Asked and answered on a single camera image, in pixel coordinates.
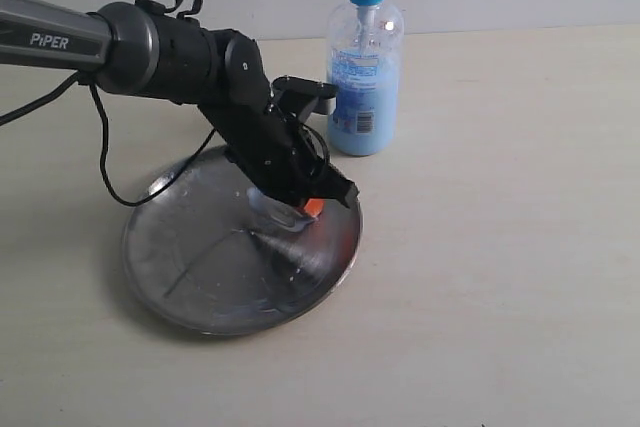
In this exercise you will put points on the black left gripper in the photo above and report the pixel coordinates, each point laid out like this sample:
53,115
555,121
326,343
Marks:
276,153

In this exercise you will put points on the blue soap pump bottle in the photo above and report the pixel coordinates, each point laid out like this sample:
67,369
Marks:
364,48

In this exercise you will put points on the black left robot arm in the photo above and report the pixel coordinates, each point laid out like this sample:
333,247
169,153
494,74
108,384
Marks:
149,50

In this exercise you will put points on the blue soap blob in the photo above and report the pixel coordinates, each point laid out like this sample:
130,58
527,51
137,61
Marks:
282,215

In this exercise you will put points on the round steel plate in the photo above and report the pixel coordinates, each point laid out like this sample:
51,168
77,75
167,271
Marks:
200,258

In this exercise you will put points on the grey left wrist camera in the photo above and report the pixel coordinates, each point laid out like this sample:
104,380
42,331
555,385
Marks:
299,97

